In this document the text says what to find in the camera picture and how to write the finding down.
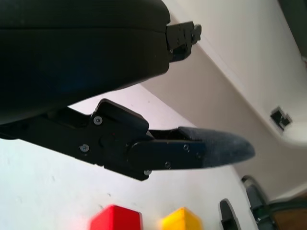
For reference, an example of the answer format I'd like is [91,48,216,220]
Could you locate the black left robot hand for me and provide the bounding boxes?
[0,0,256,182]

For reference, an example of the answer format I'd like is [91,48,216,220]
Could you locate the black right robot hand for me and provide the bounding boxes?
[219,175,277,230]

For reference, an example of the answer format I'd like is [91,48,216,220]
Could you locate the yellow wooden block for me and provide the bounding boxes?
[161,207,204,230]

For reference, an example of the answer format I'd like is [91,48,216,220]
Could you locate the red wooden block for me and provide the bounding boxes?
[90,204,144,230]

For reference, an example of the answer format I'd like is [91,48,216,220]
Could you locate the dark wall socket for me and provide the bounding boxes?
[269,106,294,132]

